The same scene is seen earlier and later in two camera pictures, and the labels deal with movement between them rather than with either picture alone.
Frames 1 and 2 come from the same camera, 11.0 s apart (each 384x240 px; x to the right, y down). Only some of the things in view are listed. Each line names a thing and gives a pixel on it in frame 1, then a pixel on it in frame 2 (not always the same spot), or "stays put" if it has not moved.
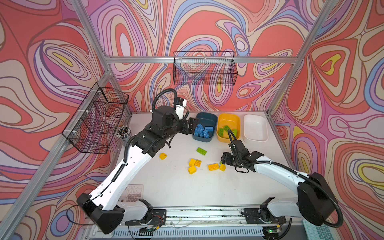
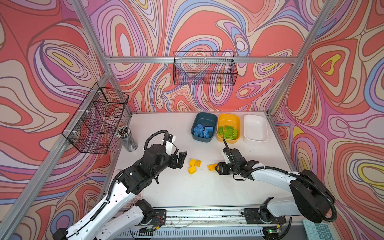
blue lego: [200, 126] stays put
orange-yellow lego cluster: [198, 163] stays put
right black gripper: [225, 158] -> [222, 168]
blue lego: [206, 134] stays put
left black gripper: [191, 127] -> [181, 159]
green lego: [201, 151] -> [228, 133]
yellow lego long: [213, 167] stays put
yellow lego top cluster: [192, 162] stays put
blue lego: [209, 129] stays put
